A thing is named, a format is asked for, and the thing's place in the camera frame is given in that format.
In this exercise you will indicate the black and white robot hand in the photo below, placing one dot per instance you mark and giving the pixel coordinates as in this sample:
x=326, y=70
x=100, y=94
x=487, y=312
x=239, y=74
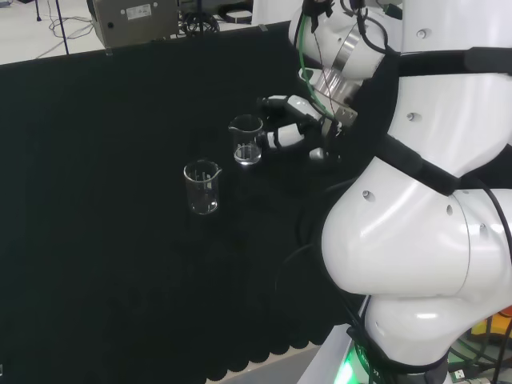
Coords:
x=294, y=134

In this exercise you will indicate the clear glass beaker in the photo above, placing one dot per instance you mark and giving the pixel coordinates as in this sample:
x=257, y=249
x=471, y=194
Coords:
x=202, y=200
x=246, y=154

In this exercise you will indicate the clear clip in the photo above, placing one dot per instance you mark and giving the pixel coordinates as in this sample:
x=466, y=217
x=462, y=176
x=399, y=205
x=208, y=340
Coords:
x=262, y=27
x=109, y=51

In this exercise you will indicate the black tripod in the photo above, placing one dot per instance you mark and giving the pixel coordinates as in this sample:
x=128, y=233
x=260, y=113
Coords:
x=198, y=18

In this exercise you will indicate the grey metal box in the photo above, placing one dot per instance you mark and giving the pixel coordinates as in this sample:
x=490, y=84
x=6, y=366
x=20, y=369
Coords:
x=132, y=20

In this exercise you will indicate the black cloth with scalloped edge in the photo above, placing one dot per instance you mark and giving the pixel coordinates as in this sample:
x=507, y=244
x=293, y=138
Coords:
x=100, y=240

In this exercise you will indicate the blue stand pole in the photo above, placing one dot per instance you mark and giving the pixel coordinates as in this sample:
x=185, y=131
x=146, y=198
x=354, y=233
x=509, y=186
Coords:
x=62, y=28

